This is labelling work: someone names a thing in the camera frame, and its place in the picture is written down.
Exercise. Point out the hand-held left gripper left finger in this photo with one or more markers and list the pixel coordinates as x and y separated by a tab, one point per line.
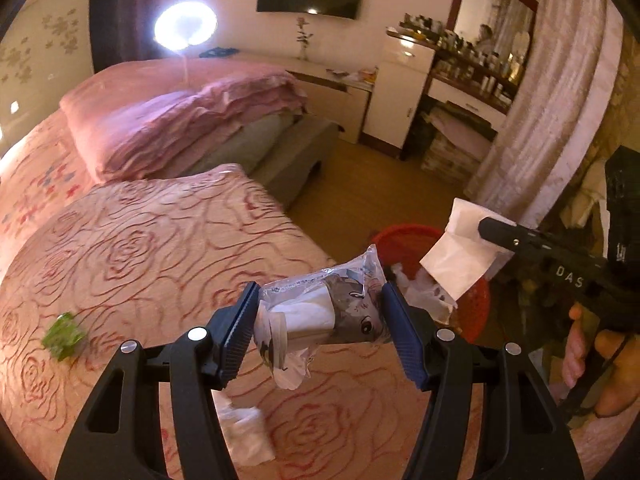
240	330

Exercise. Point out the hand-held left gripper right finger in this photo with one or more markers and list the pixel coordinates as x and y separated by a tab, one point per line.
400	335

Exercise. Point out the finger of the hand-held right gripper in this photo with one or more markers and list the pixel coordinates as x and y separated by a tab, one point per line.
515	239

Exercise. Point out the clear plastic bag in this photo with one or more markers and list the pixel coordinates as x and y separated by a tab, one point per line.
420	290

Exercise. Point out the white tissue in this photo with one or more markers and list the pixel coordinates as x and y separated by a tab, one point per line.
245	427
460	255

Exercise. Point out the red plastic basin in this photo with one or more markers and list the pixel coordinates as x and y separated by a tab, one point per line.
475	310

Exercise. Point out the clear printed plastic packet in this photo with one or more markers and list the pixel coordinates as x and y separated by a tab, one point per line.
320	310

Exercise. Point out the person's right hand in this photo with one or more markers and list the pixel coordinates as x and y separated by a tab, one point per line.
572	355

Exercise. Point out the white hanging cloth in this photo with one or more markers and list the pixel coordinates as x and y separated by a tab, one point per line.
590	195

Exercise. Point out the white crumpled tissue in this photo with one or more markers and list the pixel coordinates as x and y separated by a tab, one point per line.
245	427

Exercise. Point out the stack of folded fabrics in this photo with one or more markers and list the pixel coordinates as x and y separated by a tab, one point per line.
452	150

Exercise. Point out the pink rose-patterned bedspread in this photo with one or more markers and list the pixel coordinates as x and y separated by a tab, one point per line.
140	250

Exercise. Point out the white lace curtain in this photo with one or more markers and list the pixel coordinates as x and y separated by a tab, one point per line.
550	100

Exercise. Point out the white dressing table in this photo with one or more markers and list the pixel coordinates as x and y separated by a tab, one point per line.
467	102

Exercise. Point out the green crumpled wrapper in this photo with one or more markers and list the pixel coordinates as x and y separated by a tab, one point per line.
62	340

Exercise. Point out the grey bed base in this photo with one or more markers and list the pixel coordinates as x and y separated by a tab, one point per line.
295	160

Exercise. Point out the tall white cabinet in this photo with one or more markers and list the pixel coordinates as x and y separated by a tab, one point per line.
400	95

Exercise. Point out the low white console cabinet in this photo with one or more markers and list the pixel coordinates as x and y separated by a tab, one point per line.
345	110

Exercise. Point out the pink folded quilt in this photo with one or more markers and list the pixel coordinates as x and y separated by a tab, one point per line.
175	110

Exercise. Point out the wood-framed mirror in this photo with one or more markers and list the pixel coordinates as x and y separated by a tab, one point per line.
492	10

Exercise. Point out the papers on console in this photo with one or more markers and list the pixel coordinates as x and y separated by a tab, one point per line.
352	76

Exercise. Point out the dark flat item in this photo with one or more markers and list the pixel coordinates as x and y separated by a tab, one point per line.
220	52

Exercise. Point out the flower in slim vase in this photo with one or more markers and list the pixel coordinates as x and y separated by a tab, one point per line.
303	40

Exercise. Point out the dark wooden door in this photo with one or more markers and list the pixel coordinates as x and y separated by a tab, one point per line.
117	15

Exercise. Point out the flower-print sliding wardrobe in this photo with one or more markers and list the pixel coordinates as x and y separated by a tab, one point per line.
45	50

